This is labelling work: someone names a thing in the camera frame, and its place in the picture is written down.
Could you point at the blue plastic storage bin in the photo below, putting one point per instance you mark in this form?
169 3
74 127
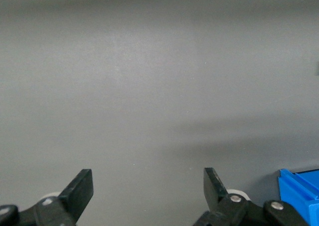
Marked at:
301 193

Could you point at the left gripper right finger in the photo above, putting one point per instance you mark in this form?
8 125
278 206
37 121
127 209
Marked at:
214 193

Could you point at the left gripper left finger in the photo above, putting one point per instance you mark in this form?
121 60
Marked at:
74 198

